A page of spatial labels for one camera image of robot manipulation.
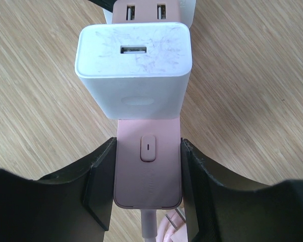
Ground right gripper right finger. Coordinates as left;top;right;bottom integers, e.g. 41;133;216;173
181;139;303;241

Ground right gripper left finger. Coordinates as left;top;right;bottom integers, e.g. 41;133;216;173
0;138;116;241

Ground pink power strip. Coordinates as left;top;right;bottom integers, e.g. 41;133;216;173
112;1;183;209

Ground white 80W charger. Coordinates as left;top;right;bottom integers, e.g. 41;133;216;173
75;22;192;119

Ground pink beige charger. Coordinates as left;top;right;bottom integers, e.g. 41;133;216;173
102;0;196;28

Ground pink power strip cable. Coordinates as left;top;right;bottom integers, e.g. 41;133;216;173
140;208;187;242

